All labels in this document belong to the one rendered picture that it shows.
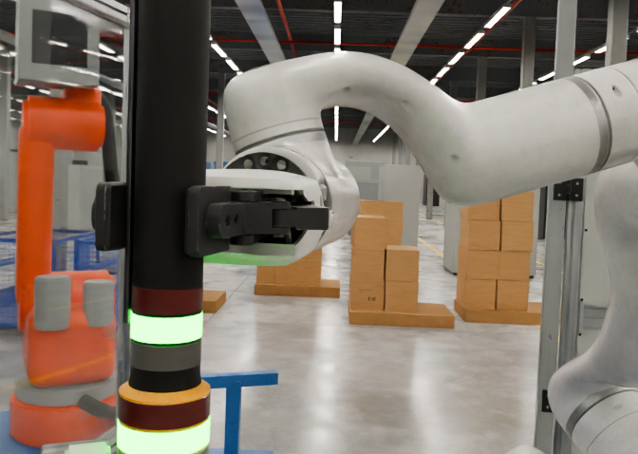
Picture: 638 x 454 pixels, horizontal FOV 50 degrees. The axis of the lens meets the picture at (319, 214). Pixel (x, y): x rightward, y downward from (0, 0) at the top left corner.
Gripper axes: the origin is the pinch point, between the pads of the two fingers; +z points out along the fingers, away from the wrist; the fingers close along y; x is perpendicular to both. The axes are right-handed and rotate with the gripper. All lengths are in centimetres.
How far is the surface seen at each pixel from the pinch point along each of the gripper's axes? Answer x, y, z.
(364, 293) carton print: -131, 107, -747
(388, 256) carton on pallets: -87, 80, -752
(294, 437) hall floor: -164, 91, -383
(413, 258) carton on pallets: -89, 52, -758
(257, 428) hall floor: -164, 118, -390
